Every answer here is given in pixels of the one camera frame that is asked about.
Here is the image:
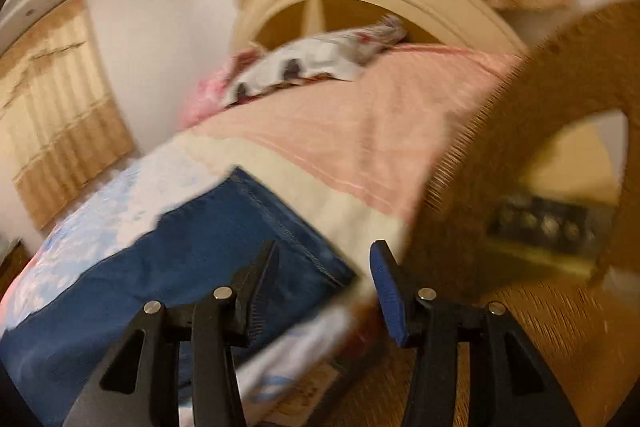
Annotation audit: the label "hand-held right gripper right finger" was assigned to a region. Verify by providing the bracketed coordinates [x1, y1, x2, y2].
[369, 241, 581, 427]

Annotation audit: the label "white patterned pillow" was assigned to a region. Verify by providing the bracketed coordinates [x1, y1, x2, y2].
[227, 14, 408, 105]

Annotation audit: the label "dark wooden desk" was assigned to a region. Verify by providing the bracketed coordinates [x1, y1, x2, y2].
[0, 241, 28, 294]

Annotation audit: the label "pink and blue printed bedsheet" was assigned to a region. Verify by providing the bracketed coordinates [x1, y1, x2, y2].
[0, 44, 531, 427]

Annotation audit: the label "pink floral folded blanket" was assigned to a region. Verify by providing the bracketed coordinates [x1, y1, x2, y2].
[180, 49, 266, 128]

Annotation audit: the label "dark blue denim jeans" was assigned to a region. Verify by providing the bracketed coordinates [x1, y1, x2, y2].
[0, 167, 358, 427]

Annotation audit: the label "dark blurred object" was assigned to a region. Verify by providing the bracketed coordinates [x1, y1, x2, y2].
[492, 192, 608, 258]

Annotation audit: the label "brown wicker chair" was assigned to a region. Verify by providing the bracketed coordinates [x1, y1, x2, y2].
[350, 0, 640, 427]

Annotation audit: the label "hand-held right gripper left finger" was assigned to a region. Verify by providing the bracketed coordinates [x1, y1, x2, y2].
[62, 239, 281, 427]

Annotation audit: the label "wide beige patterned curtain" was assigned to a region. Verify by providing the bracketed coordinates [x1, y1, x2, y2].
[0, 0, 136, 230]

